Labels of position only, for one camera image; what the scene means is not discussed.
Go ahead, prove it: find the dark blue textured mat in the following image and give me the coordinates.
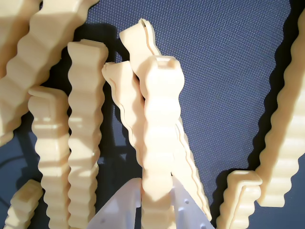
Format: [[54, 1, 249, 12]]
[[0, 0, 305, 229]]

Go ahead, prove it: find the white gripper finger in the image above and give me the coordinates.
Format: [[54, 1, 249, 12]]
[[87, 177, 143, 229], [171, 177, 214, 229]]

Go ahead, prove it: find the long cream plastic crinkle fry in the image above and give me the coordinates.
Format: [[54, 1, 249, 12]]
[[119, 18, 213, 221]]

